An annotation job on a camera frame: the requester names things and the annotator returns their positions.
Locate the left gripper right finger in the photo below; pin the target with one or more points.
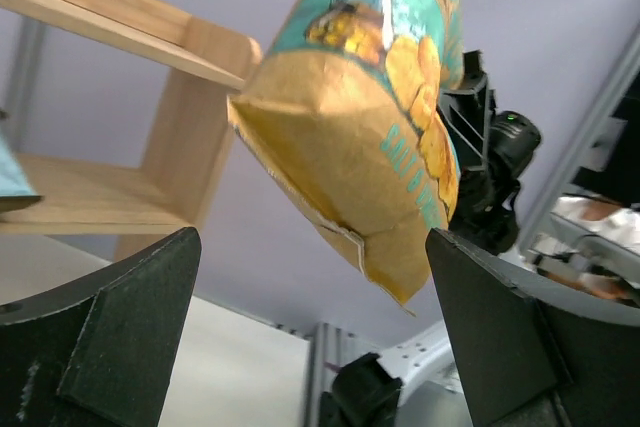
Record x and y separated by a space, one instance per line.
531 351

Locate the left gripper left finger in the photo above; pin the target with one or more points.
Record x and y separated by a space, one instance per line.
100 350

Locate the light blue cassava chips bag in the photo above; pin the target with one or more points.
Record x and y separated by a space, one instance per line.
16 192

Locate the tan salt vinegar chips bag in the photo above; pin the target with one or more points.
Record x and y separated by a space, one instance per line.
341 112

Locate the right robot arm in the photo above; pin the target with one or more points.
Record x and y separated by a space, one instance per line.
350 382

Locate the wooden two-tier shelf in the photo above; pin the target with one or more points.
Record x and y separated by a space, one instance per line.
188 145

